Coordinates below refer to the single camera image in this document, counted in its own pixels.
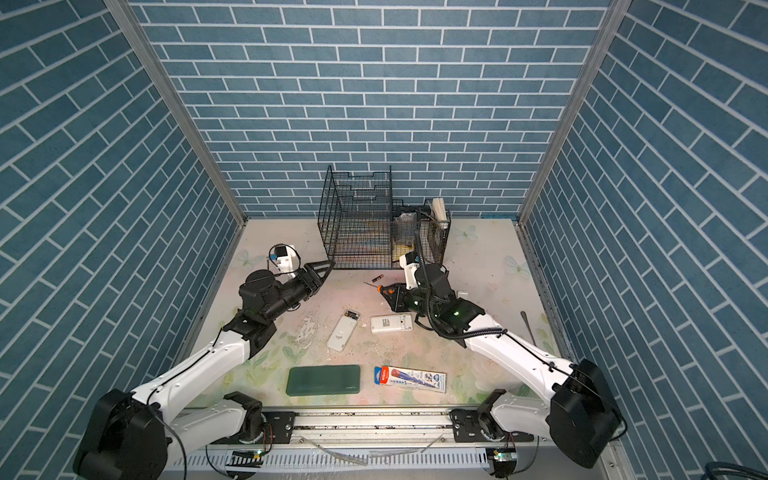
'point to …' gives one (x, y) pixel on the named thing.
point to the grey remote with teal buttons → (343, 330)
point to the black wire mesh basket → (363, 227)
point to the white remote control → (403, 322)
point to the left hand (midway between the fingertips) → (334, 267)
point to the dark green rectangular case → (323, 380)
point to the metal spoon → (524, 315)
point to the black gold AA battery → (378, 278)
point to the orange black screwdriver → (379, 288)
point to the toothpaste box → (411, 378)
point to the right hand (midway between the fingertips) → (379, 288)
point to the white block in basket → (439, 211)
